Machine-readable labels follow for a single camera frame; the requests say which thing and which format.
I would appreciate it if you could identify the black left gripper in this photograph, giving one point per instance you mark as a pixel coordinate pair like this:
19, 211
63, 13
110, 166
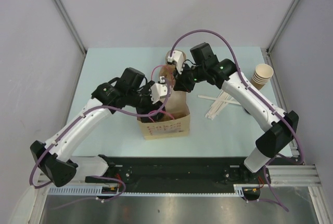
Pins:
146, 110

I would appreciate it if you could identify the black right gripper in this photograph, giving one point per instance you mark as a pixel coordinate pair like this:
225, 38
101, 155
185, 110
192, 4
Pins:
181, 84

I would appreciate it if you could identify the pink kraft paper bag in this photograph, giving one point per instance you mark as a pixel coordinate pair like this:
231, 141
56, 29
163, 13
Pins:
175, 120

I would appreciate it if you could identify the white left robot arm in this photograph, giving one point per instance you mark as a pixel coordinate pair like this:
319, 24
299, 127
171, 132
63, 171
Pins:
130, 94

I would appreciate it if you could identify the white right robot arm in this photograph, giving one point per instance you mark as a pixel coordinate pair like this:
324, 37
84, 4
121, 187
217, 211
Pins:
279, 127

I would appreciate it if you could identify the brown pulp cup carrier stack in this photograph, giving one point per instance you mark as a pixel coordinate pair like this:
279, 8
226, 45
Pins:
175, 57

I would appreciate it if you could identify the pile of white wrapped straws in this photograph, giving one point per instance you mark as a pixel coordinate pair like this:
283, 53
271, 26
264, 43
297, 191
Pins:
217, 107

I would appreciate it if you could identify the stack of brown paper cups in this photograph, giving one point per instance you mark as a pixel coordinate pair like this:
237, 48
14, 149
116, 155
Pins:
261, 75

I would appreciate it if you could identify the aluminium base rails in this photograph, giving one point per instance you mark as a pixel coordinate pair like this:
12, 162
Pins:
293, 175

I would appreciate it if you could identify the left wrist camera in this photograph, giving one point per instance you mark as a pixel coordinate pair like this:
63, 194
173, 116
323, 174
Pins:
159, 90

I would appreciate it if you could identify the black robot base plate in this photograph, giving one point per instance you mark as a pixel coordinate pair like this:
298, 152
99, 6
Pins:
178, 175

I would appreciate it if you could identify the white slotted cable duct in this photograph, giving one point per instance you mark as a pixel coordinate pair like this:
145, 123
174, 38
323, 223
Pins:
106, 191

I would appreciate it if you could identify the right aluminium frame post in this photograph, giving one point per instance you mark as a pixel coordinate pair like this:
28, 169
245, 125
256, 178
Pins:
282, 26

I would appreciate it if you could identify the aluminium frame post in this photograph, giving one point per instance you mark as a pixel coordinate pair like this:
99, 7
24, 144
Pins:
70, 25
282, 26

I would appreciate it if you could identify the left aluminium frame post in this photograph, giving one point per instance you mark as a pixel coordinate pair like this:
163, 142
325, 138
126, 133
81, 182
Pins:
70, 25

